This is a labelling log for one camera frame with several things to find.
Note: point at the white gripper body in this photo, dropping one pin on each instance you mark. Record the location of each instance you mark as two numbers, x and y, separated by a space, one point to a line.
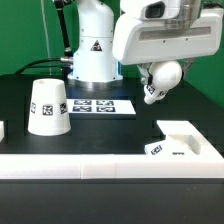
138 42

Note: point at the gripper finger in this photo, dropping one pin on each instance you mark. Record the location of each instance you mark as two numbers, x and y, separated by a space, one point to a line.
186 65
146 77

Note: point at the white lamp bulb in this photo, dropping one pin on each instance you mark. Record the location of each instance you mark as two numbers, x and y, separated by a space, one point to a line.
163 76

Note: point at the white lamp base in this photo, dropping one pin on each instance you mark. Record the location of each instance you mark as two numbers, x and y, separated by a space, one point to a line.
181 139

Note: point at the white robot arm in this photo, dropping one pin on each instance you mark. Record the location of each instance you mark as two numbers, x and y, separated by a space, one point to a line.
93 63

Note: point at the white lamp shade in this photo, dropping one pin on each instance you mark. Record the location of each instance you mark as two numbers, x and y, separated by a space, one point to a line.
48 114

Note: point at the white marker sheet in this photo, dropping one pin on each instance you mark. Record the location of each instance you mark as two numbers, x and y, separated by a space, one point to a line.
103 106

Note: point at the white block at left edge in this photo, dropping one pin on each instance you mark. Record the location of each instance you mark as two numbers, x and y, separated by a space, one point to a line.
1 130

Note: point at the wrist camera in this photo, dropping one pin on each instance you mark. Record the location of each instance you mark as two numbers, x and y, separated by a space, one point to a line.
151 9

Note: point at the white L-shaped fence wall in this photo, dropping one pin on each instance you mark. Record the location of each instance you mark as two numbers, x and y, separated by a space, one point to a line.
208 164

